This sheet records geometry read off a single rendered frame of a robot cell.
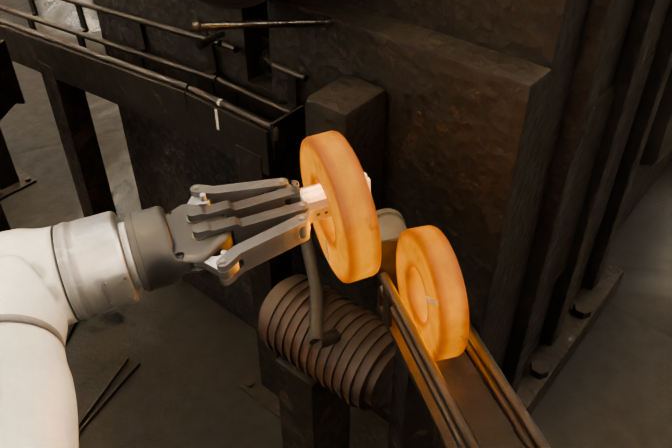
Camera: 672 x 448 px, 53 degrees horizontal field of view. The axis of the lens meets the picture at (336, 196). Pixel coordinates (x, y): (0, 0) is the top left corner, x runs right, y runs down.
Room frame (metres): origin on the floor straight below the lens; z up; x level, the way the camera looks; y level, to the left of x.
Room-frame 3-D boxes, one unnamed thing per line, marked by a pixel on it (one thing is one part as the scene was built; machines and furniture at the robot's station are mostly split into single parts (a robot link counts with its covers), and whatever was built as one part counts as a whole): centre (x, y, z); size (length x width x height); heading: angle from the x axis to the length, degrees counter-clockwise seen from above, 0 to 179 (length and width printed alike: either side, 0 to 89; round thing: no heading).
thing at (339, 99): (0.85, -0.02, 0.68); 0.11 x 0.08 x 0.24; 140
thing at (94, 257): (0.45, 0.21, 0.84); 0.09 x 0.06 x 0.09; 21
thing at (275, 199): (0.51, 0.09, 0.85); 0.11 x 0.01 x 0.04; 112
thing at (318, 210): (0.50, 0.02, 0.86); 0.05 x 0.03 x 0.01; 111
